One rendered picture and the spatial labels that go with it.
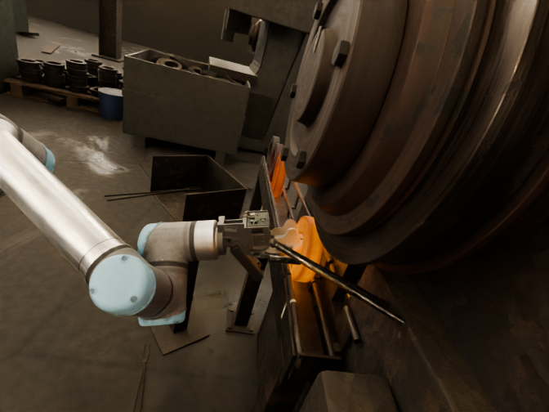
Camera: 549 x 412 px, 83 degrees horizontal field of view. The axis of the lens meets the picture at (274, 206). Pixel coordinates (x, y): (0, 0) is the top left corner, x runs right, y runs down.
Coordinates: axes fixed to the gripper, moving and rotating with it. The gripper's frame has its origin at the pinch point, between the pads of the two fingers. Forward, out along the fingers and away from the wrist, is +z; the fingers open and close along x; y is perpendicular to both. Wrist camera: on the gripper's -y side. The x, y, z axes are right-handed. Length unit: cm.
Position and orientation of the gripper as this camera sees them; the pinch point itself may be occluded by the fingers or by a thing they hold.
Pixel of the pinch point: (306, 242)
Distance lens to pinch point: 72.8
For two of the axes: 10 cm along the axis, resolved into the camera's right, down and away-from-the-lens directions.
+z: 10.0, -0.5, 0.3
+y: -0.3, -8.7, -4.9
